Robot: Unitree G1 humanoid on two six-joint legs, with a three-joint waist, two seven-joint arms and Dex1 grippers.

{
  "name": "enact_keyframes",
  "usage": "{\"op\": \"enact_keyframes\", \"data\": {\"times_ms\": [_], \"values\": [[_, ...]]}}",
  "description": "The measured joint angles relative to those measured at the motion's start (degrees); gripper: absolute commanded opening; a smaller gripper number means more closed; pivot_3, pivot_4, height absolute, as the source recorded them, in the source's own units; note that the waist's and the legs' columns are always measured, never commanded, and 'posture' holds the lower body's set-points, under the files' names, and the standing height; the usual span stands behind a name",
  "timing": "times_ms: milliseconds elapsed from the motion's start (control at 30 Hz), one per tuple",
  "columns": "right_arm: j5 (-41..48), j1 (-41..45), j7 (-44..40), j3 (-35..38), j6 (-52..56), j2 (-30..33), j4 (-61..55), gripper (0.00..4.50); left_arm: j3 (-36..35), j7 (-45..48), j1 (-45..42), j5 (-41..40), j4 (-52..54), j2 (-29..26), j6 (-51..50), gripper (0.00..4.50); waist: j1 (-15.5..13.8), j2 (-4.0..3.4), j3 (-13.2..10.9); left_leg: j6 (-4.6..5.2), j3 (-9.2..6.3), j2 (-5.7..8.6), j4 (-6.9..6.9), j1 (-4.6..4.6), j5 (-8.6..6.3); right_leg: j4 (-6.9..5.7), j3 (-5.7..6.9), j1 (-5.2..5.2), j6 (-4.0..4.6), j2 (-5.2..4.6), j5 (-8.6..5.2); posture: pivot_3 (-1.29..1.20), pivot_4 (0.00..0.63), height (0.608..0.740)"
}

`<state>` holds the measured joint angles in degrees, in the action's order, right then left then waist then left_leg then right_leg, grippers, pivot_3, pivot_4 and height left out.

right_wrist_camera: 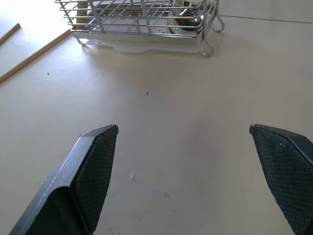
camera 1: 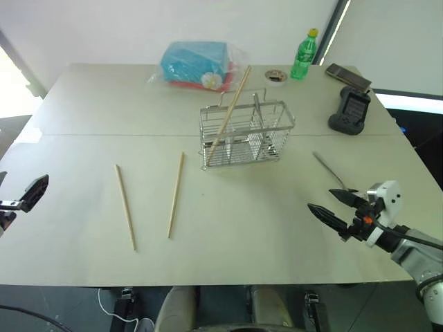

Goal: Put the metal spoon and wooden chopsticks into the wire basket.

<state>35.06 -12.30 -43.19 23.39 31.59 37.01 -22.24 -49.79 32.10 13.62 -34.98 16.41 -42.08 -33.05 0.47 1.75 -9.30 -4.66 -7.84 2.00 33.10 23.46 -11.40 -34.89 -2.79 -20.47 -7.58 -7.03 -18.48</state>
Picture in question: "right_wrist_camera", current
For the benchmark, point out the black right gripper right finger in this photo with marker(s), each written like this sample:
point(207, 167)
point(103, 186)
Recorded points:
point(286, 171)

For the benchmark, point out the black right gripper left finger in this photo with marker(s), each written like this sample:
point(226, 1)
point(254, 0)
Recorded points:
point(73, 186)

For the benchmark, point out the white plastic drip tray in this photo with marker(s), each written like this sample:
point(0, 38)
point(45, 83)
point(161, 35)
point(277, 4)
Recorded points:
point(137, 44)

